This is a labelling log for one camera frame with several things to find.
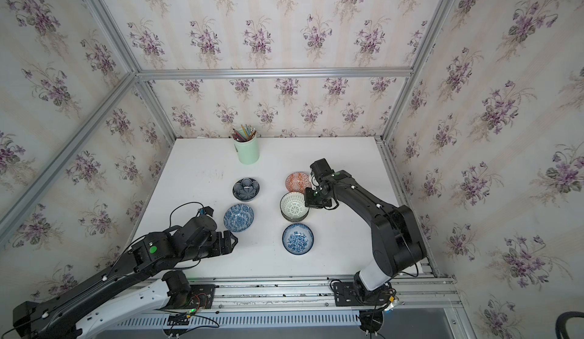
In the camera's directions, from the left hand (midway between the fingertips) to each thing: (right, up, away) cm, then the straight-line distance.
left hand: (232, 248), depth 71 cm
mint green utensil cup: (-2, +32, +35) cm, 48 cm away
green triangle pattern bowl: (+19, +9, +19) cm, 29 cm away
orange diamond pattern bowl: (+21, +18, +29) cm, 40 cm away
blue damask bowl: (-3, +5, +19) cm, 20 cm away
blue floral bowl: (+21, -2, +14) cm, 26 cm away
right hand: (+26, +11, +16) cm, 32 cm away
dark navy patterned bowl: (-1, +15, +27) cm, 31 cm away
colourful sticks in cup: (-1, +41, +32) cm, 52 cm away
